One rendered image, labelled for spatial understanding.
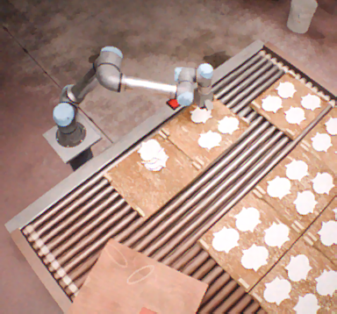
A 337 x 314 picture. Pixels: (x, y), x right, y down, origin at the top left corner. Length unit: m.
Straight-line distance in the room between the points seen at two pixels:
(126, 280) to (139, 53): 2.69
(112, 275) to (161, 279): 0.22
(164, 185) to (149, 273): 0.50
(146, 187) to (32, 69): 2.42
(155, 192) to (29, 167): 1.62
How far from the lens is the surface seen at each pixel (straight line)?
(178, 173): 1.95
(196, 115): 2.14
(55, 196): 2.01
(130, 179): 1.94
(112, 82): 1.74
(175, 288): 1.65
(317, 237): 1.95
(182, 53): 3.85
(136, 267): 1.67
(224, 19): 4.32
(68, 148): 2.17
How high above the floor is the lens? 2.66
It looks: 58 degrees down
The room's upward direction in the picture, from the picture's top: 3 degrees counter-clockwise
